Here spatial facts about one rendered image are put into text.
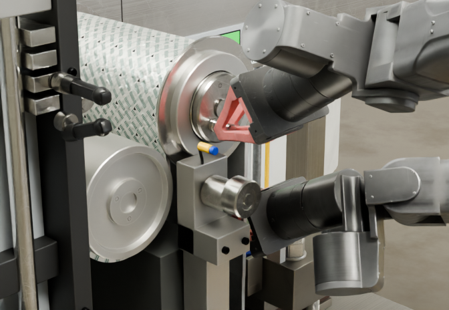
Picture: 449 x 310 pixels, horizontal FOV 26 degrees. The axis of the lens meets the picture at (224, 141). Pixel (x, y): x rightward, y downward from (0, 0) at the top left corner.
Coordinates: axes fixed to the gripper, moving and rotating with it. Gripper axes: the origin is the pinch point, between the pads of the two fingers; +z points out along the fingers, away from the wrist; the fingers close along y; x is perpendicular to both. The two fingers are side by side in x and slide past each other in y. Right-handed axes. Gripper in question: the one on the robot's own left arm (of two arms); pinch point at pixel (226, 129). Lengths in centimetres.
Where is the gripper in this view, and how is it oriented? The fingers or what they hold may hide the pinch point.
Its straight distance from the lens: 100.1
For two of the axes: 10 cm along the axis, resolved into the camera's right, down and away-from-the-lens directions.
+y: 6.6, -2.4, 7.1
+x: -4.3, -9.0, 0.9
